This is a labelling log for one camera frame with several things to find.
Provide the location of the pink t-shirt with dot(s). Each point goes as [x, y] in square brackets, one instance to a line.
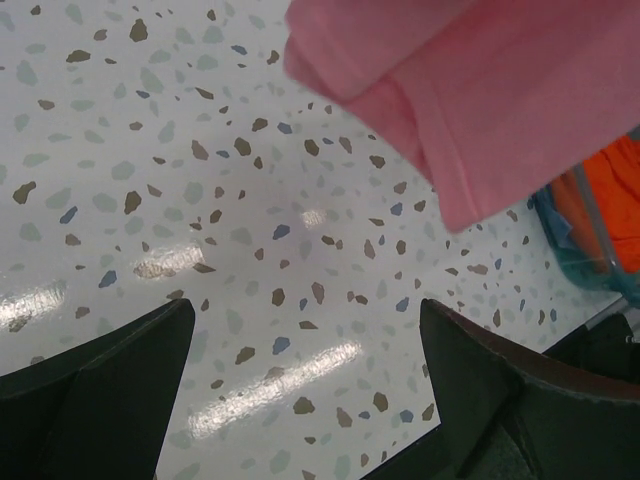
[489, 100]

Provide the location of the clear blue plastic basket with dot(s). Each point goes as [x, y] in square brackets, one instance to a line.
[575, 264]

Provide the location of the orange t-shirt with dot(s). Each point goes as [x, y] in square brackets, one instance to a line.
[613, 175]

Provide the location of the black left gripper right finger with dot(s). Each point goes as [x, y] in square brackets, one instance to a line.
[508, 412]

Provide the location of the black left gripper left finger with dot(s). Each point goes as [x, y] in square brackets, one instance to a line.
[99, 410]

